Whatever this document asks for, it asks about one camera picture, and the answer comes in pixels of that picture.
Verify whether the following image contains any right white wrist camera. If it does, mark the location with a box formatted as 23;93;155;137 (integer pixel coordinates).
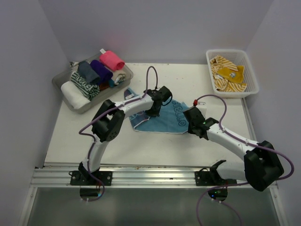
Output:
193;100;207;117

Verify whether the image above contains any green patterned rolled towel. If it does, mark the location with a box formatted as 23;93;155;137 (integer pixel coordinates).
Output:
70;72;100;101

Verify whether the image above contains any yellow striped towel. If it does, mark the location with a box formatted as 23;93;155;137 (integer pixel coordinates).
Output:
209;55;247;92

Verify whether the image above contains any beige teal rolled towel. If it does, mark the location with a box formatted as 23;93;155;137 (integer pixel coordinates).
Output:
109;70;131;88

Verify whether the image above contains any grey rolled towel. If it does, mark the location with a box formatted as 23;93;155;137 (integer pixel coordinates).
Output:
77;61;100;85

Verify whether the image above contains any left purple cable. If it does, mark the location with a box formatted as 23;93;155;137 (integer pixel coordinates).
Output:
79;66;158;186

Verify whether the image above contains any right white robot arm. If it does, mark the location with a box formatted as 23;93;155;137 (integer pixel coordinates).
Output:
184;106;284;191

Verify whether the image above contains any aluminium mounting rail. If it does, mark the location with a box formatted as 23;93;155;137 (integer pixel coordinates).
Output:
30;164;278;189

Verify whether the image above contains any grey plastic bin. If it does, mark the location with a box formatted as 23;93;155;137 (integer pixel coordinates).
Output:
52;62;134;114

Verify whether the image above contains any orange rolled towel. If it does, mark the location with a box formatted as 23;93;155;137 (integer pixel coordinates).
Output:
99;81;110;91

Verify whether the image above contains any light blue towel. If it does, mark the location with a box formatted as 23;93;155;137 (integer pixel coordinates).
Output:
129;93;189;134

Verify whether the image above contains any white rolled towel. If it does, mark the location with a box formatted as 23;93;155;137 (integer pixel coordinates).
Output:
61;81;90;110

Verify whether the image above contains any purple rolled towel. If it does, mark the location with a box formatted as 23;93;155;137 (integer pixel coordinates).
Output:
90;60;113;82

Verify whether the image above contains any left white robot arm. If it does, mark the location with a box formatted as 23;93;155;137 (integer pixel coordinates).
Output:
79;86;172;185

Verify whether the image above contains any pink towel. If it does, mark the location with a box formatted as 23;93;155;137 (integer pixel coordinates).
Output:
99;49;125;71

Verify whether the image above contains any white plastic basket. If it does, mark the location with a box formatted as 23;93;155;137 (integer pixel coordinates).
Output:
206;49;259;98

